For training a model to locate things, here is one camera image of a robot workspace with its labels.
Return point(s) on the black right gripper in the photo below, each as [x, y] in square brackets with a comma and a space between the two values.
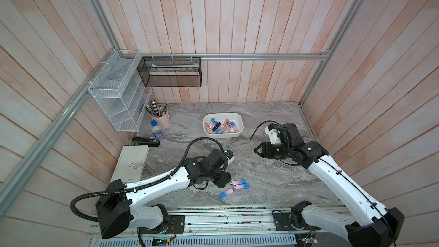
[264, 150]

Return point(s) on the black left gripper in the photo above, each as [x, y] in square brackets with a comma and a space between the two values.
[224, 180]

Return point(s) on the pink blue lipstick bottom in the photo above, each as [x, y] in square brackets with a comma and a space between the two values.
[226, 193]

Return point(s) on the pink blue lipstick tube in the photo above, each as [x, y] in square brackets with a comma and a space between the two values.
[234, 127]

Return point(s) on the white plastic storage box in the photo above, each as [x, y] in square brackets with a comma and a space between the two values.
[221, 117]

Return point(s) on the pink clear lip gloss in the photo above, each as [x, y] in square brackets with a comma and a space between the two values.
[228, 126]

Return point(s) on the pink blue lipstick top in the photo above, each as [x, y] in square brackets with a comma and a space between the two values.
[212, 123]

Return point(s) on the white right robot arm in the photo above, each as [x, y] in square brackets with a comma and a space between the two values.
[369, 223]

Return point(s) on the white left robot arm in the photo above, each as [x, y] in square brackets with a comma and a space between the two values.
[124, 208]

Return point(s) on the small clear water bottle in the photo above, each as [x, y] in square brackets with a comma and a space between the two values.
[156, 129]

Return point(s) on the pink round cup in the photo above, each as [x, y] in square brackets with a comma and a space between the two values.
[163, 121]

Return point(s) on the white book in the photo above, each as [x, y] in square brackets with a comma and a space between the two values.
[130, 165]

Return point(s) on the pens in cup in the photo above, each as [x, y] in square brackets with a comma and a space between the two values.
[155, 109]

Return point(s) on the black stapler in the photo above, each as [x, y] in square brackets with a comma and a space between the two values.
[140, 141]

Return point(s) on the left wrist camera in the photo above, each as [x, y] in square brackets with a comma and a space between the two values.
[229, 156]

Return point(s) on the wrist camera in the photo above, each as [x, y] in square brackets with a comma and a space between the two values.
[229, 156]
[272, 132]

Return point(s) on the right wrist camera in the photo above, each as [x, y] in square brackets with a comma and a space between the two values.
[272, 132]

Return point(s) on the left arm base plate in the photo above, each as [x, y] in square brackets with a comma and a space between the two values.
[175, 224]

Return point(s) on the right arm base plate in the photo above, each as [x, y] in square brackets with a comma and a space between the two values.
[283, 222]

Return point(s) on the black mesh wall basket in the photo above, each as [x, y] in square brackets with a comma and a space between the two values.
[170, 72]

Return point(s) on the white wire mesh shelf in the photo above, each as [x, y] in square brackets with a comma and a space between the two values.
[119, 91]

